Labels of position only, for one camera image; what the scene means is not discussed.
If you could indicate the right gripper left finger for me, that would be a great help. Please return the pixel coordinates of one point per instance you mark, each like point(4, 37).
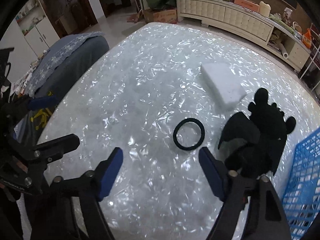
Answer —
point(91, 188)

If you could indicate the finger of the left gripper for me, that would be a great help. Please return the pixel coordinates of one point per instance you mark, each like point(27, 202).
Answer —
point(43, 102)
point(54, 150)

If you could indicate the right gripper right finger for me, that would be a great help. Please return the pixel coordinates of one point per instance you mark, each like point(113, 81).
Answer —
point(266, 218)

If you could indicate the blue plastic laundry basket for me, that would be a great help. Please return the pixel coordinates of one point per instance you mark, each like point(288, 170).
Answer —
point(301, 196)

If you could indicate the black dragon plush toy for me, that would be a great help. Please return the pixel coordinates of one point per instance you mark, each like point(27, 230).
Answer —
point(265, 133)

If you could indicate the white foam sponge block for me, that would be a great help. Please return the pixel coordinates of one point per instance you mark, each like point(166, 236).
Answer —
point(224, 84)

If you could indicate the brown cardboard box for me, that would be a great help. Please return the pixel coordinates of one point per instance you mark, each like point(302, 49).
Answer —
point(162, 16)

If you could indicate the white paper roll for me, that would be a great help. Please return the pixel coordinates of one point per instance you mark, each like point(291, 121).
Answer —
point(283, 51)

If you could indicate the orange snack bag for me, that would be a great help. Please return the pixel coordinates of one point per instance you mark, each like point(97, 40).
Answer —
point(307, 38)

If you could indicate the cream TV cabinet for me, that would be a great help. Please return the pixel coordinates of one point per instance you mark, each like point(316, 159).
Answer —
point(252, 26)

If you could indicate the cream plastic jar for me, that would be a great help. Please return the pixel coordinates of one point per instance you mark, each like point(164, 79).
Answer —
point(264, 9)

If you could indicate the pink flat box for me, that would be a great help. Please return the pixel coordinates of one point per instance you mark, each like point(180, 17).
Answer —
point(247, 4)

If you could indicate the white wall cupboard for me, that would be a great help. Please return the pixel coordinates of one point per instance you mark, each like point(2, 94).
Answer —
point(36, 27)

